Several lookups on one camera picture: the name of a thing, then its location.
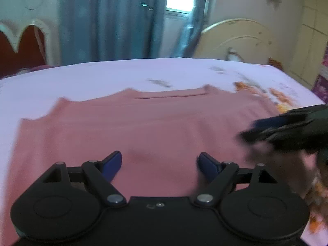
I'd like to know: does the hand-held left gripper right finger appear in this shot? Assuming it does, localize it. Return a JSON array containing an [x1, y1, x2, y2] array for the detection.
[[195, 152, 279, 207]]

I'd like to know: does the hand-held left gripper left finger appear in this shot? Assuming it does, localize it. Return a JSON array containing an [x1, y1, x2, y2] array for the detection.
[[41, 151, 128, 208]]

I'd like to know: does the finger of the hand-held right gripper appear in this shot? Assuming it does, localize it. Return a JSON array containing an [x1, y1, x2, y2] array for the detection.
[[239, 123, 295, 144], [251, 113, 293, 131]]

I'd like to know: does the pink long-sleeve sweater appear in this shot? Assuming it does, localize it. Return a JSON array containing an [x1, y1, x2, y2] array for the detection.
[[0, 85, 319, 246]]

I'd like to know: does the purple patterned cloth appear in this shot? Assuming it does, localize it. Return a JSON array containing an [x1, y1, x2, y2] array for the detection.
[[311, 52, 328, 103]]

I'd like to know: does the orange patterned cushion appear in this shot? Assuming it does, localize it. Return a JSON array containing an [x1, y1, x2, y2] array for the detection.
[[268, 57, 285, 71]]

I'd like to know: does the white lace cloth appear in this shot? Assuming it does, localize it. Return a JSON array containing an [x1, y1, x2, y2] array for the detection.
[[227, 48, 243, 62]]

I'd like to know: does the floral bed sheet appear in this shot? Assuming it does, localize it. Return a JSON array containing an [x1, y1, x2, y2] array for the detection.
[[0, 57, 328, 246]]

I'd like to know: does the cream wardrobe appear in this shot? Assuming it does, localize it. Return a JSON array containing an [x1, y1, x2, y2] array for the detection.
[[287, 0, 328, 90]]

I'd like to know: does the cream headboard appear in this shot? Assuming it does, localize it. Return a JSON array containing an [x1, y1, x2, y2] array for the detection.
[[193, 18, 280, 66]]

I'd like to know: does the tied blue curtain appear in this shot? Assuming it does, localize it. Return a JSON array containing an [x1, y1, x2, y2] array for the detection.
[[179, 0, 219, 58]]

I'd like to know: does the wide blue curtain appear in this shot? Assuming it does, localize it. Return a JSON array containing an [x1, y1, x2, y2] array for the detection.
[[58, 0, 170, 66]]

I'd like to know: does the red and white headboard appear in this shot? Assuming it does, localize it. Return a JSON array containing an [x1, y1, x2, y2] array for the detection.
[[0, 19, 54, 79]]

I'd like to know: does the window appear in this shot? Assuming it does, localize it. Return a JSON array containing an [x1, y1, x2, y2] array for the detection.
[[159, 0, 196, 57]]

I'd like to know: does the white hanging cable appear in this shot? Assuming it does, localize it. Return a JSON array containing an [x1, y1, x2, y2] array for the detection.
[[24, 0, 50, 66]]

